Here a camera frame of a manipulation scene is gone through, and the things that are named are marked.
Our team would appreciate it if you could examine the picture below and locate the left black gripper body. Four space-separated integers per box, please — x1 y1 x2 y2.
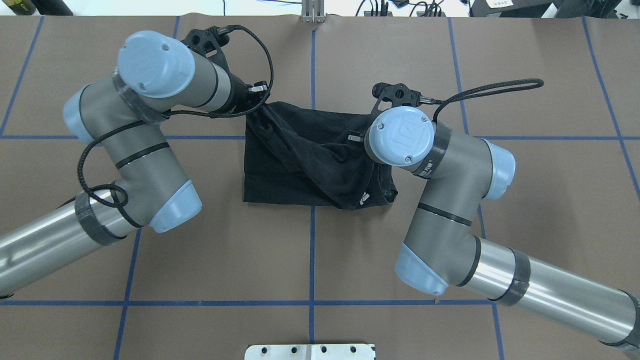
180 27 271 117

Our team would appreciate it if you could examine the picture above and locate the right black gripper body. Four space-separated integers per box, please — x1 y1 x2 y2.
371 82 422 113

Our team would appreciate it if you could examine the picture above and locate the black graphic t-shirt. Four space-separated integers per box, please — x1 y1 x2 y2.
242 101 399 211

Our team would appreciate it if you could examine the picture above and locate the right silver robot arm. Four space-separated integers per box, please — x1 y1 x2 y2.
361 78 639 360

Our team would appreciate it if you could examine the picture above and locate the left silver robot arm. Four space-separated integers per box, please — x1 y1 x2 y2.
0 24 274 300

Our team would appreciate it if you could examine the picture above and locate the aluminium frame post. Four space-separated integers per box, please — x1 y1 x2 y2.
300 0 326 24

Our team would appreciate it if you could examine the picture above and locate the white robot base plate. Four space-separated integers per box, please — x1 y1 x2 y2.
244 342 377 360

